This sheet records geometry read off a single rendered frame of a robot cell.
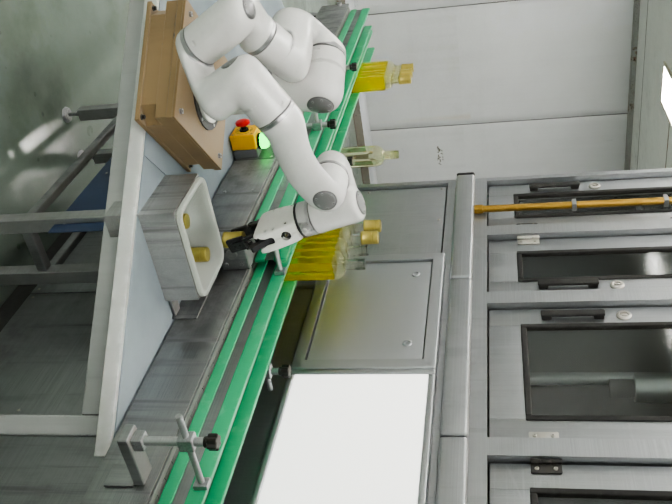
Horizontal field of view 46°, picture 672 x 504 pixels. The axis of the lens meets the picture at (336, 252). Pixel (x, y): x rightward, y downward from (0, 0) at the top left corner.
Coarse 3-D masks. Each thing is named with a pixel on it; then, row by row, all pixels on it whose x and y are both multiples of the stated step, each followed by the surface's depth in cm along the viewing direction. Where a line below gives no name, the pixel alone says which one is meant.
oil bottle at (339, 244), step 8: (304, 240) 203; (312, 240) 203; (320, 240) 202; (328, 240) 202; (336, 240) 201; (344, 240) 201; (296, 248) 201; (304, 248) 200; (312, 248) 200; (320, 248) 199; (328, 248) 199; (336, 248) 199; (344, 248) 199
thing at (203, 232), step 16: (192, 192) 167; (208, 192) 176; (192, 208) 178; (208, 208) 178; (192, 224) 180; (208, 224) 180; (192, 240) 183; (208, 240) 182; (192, 256) 166; (192, 272) 168; (208, 272) 179; (208, 288) 174
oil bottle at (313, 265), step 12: (300, 252) 199; (312, 252) 198; (324, 252) 198; (336, 252) 197; (300, 264) 196; (312, 264) 195; (324, 264) 194; (336, 264) 194; (288, 276) 198; (300, 276) 198; (312, 276) 197; (324, 276) 196; (336, 276) 196
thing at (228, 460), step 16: (368, 48) 339; (352, 96) 296; (352, 112) 284; (336, 144) 263; (288, 288) 197; (288, 304) 192; (272, 320) 187; (272, 336) 182; (272, 352) 177; (256, 368) 173; (256, 384) 169; (256, 400) 165; (240, 416) 161; (240, 432) 157; (224, 448) 154; (240, 448) 154; (224, 464) 151; (224, 480) 148; (208, 496) 145; (224, 496) 145
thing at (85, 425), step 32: (128, 32) 181; (128, 64) 178; (128, 96) 176; (128, 128) 173; (96, 288) 164; (96, 320) 162; (96, 352) 160; (96, 384) 158; (0, 416) 159; (32, 416) 158; (64, 416) 156; (96, 416) 155
